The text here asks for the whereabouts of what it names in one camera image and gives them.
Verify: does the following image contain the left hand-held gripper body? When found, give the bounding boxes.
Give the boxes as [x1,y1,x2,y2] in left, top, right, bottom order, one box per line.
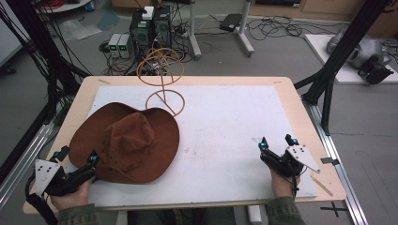
[33,158,97,198]

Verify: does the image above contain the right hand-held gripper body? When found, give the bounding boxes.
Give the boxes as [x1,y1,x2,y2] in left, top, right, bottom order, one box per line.
[258,144,322,179]

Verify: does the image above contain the brown felt cowboy hat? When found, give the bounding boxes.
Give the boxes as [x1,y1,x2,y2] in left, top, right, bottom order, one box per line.
[68,101,181,185]

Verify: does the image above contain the person's left hand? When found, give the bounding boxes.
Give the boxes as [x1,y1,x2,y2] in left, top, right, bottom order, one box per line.
[50,177,96,211]

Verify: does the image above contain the person's right hand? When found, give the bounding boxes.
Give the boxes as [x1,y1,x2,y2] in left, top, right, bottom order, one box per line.
[269,168,302,200]

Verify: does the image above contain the black tape strip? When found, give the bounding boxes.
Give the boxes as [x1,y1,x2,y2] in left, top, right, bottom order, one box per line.
[319,157,341,167]

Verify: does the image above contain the thin wooden stick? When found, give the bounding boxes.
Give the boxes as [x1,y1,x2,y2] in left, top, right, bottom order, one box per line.
[309,174,334,198]

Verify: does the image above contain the white table mat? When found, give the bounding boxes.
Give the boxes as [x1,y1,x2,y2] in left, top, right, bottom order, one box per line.
[86,84,319,208]

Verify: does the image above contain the black tape cross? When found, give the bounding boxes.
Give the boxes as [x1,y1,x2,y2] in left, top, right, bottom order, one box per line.
[319,201,348,218]

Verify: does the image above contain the white table leg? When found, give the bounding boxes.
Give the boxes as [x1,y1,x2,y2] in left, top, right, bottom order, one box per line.
[247,204,264,225]

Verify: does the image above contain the white floor board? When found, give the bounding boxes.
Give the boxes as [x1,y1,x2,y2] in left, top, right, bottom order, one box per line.
[303,33,398,85]

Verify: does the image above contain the black device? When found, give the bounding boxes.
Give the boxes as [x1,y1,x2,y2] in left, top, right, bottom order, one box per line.
[357,54,395,85]

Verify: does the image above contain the silver shell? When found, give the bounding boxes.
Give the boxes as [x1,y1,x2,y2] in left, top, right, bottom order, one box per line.
[326,27,392,70]

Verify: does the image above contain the white stand leg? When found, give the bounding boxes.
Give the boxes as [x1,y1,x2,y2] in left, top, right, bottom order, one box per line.
[235,0,256,58]
[187,0,204,61]

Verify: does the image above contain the grey power supply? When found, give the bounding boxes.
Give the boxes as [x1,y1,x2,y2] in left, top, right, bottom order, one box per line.
[107,33,122,59]
[117,33,133,60]

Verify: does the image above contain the black flat box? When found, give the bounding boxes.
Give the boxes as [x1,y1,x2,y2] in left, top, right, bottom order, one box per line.
[219,13,244,33]

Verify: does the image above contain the black computer tower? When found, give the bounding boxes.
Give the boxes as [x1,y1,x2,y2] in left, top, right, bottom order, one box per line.
[129,8,155,58]
[152,5,174,50]

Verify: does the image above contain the white round table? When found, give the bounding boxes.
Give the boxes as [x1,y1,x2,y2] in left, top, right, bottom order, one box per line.
[34,0,92,14]

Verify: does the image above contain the white box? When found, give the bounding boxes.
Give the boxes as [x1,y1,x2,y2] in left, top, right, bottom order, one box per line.
[141,6,155,22]

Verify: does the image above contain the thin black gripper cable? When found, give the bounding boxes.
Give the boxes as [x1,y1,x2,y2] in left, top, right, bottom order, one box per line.
[289,165,300,201]

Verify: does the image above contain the black sleeved gripper cable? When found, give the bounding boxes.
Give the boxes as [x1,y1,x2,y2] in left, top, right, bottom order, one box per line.
[24,172,60,225]

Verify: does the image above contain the aluminium rail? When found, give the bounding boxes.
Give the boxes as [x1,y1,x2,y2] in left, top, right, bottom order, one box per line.
[300,95,371,225]
[0,122,56,209]

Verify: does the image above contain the wooden wire hat stand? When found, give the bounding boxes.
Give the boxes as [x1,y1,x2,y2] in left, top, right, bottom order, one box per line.
[136,47,186,118]

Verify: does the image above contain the black metal frame post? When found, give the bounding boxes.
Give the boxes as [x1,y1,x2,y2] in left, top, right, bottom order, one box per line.
[293,0,398,136]
[0,0,93,186]

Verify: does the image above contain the tangle of black floor cables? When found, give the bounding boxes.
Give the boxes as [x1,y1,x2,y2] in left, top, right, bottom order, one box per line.
[245,14,317,42]

